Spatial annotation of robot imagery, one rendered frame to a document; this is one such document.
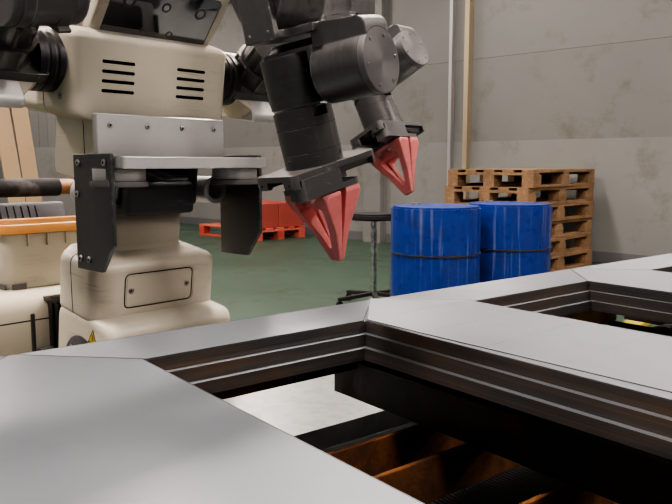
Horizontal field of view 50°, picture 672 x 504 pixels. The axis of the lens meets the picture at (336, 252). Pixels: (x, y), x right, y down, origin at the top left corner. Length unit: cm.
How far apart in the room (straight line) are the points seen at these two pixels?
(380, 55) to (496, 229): 377
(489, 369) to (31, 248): 91
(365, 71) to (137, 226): 61
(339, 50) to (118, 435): 35
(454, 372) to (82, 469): 39
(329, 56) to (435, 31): 859
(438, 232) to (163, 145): 300
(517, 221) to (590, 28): 416
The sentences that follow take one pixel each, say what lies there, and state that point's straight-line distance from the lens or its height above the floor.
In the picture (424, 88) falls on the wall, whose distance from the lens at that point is 921.
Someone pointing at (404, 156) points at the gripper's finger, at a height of 104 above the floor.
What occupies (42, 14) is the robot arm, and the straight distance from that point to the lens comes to 95.
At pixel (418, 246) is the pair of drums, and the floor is 58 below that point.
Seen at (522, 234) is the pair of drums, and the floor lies 62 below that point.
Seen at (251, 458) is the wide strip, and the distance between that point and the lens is 45.
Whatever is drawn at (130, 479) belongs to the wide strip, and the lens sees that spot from 44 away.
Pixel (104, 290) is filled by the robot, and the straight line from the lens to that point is 110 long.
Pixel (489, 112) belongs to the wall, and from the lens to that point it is 867.
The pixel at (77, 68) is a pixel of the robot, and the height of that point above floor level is 116.
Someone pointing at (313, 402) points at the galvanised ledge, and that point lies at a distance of 109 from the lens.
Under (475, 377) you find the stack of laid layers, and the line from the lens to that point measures 70.
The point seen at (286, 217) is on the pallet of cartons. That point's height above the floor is 29.
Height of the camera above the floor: 103
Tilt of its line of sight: 7 degrees down
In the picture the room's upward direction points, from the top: straight up
